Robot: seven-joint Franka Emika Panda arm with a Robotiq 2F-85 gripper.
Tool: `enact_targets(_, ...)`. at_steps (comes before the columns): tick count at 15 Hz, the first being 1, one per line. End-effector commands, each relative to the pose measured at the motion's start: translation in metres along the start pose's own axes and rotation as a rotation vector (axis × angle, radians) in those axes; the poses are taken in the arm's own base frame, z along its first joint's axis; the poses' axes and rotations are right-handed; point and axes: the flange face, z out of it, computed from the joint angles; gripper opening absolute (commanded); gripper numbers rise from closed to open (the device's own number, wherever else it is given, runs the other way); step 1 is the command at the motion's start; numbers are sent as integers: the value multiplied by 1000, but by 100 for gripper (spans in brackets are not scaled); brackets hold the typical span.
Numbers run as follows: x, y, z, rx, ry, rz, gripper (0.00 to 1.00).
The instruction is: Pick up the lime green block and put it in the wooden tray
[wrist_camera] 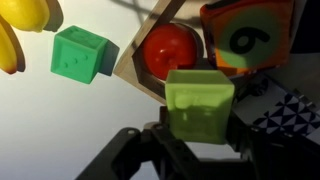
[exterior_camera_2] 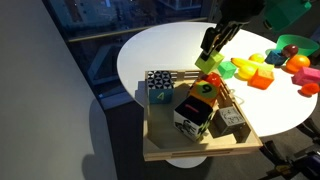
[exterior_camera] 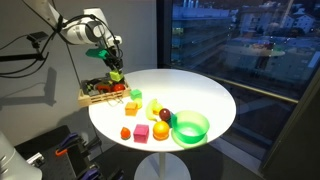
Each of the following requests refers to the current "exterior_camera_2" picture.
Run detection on small yellow toy fruit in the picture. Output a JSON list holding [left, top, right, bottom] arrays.
[[248, 52, 266, 65]]

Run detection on wooden tray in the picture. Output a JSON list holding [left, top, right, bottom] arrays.
[[142, 68, 264, 163]]

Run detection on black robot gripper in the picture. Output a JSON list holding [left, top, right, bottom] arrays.
[[200, 14, 251, 62]]

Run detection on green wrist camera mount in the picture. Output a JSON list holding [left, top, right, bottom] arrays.
[[262, 0, 313, 33]]

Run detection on window railing bar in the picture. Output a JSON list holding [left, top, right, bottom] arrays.
[[67, 16, 210, 43]]

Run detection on grey printed cube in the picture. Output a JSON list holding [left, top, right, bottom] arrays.
[[213, 106, 248, 137]]

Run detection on small red-orange toy fruit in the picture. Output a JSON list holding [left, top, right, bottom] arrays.
[[297, 82, 320, 98]]

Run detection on green plastic bowl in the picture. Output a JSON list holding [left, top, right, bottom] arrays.
[[265, 33, 320, 58]]

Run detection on toy orange fruit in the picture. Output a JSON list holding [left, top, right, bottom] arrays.
[[285, 54, 312, 75]]

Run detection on orange block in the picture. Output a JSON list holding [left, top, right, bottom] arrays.
[[247, 67, 275, 91]]

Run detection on black white triangle cube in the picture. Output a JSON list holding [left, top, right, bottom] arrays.
[[146, 69, 175, 105]]

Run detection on red toy tomato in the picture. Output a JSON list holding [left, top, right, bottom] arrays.
[[200, 72, 223, 89]]

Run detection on lime green block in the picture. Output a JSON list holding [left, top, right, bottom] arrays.
[[194, 50, 225, 75]]

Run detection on pink block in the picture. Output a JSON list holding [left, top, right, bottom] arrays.
[[291, 66, 320, 87]]

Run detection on white table pedestal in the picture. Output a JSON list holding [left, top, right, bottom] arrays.
[[164, 155, 210, 170]]

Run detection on yellow toy banana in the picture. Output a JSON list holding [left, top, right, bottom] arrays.
[[230, 57, 275, 72]]

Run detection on orange cube with nine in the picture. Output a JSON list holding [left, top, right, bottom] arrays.
[[187, 79, 221, 109]]

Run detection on teal patterned block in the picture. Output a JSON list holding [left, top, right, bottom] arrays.
[[264, 49, 289, 67]]

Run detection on large black white cube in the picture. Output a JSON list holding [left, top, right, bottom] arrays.
[[172, 95, 215, 143]]

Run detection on dark red toy plum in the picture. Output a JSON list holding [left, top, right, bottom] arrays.
[[281, 44, 300, 59]]

